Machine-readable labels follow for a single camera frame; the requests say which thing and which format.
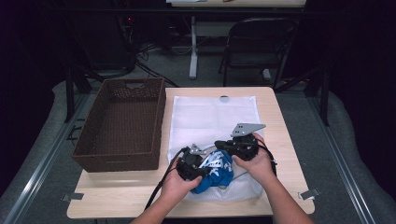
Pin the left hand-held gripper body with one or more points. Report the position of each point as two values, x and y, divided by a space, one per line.
190 166

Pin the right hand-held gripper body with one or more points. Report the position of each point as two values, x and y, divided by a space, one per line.
244 147

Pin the blue and white cloth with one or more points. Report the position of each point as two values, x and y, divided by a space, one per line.
218 177

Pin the white mesh laundry bag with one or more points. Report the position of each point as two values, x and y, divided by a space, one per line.
202 121

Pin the brown woven basket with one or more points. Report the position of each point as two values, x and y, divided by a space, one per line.
124 124

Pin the person's left hand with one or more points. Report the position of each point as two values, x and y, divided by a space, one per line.
179 188

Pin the person's right hand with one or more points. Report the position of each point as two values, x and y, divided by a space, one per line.
257 168

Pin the grey round table grommet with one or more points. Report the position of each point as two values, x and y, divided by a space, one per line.
224 98

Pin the grey metal table clamp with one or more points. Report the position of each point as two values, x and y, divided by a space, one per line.
309 193
73 196

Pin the white desk leg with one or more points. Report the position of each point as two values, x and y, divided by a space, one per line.
193 56

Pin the black metal stand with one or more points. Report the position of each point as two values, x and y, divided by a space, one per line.
69 93
324 99

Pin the black folding chair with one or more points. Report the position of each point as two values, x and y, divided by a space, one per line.
258 34

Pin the black equipment cabinet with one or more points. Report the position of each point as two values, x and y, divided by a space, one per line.
102 43

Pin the aluminium floor rail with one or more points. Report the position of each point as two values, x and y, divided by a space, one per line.
342 165
40 172

